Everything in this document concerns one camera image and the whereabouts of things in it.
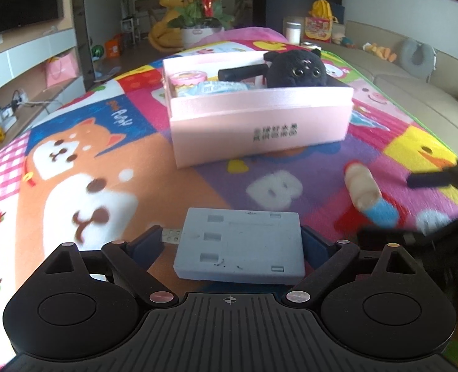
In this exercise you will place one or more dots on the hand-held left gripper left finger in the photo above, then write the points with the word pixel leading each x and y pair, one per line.
pixel 152 241

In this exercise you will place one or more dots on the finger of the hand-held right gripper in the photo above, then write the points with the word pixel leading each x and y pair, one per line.
pixel 399 236
pixel 430 180

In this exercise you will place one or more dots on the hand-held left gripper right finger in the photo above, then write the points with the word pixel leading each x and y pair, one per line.
pixel 316 242

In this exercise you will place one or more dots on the beige and blue toy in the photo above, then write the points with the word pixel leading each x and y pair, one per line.
pixel 366 190

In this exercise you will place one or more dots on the grey plastic box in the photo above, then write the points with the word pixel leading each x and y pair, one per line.
pixel 240 248

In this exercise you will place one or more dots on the pink cardboard box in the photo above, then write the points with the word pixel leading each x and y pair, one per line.
pixel 259 124

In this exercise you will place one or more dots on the wet wipes pack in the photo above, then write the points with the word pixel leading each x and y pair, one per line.
pixel 217 87

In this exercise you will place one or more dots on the beige sofa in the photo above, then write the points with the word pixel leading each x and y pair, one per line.
pixel 418 97

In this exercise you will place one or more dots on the colourful cartoon play mat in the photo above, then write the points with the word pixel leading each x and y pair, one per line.
pixel 97 155

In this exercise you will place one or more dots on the grey neck pillow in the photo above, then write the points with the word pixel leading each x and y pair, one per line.
pixel 416 58

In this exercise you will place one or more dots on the pink plastic cup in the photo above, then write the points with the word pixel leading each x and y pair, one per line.
pixel 188 81

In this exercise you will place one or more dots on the small plush toy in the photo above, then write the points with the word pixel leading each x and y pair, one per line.
pixel 343 40

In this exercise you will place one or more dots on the black cat plush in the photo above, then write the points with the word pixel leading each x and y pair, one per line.
pixel 296 69

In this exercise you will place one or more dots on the red cartoon print bag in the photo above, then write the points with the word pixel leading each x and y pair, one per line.
pixel 318 29

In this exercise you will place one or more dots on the pink gift bag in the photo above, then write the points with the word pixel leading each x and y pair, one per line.
pixel 60 69

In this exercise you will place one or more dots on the watermelon pattern ball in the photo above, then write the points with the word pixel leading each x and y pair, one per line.
pixel 97 51

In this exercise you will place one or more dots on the orange paper bag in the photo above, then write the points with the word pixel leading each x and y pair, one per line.
pixel 113 46

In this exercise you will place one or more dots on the yellow backpack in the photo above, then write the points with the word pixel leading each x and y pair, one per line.
pixel 323 8

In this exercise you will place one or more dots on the white cylinder appliance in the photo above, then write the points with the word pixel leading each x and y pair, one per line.
pixel 293 31

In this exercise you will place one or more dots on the large yellow plush toy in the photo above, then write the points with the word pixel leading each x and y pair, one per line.
pixel 165 33

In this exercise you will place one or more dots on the white small rack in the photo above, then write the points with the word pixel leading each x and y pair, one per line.
pixel 128 31

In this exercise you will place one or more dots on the potted pink orchid plant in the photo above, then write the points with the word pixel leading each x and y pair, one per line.
pixel 201 7

